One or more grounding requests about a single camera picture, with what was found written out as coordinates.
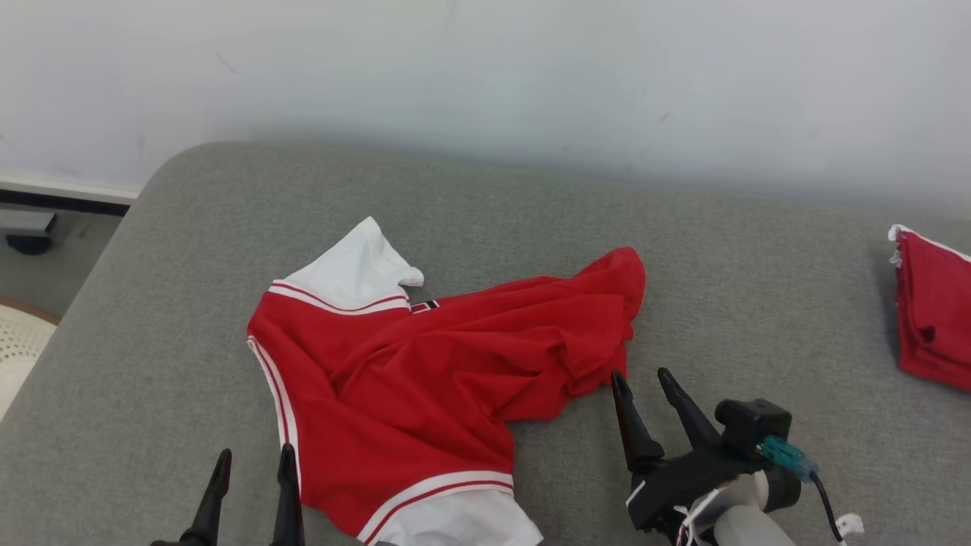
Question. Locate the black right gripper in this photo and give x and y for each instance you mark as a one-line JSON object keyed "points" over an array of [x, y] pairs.
{"points": [[683, 481]]}

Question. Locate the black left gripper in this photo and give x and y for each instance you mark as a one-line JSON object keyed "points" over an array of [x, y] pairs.
{"points": [[171, 543]]}

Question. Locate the red white striped jersey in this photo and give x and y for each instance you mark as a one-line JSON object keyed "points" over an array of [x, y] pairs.
{"points": [[425, 379]]}

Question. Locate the red shorts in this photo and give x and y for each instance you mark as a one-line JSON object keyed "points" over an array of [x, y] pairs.
{"points": [[933, 311]]}

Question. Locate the round beige perforated mat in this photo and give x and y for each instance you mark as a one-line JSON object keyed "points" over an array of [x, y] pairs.
{"points": [[19, 349]]}

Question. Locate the grey floor device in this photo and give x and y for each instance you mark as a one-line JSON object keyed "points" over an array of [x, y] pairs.
{"points": [[26, 224]]}

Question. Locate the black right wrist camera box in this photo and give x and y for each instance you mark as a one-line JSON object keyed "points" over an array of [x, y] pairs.
{"points": [[755, 421]]}

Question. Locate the teal right camera connector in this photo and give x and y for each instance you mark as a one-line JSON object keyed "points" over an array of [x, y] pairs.
{"points": [[785, 456]]}

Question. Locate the white baseboard rail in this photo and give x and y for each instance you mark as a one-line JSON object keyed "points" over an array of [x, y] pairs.
{"points": [[61, 186]]}

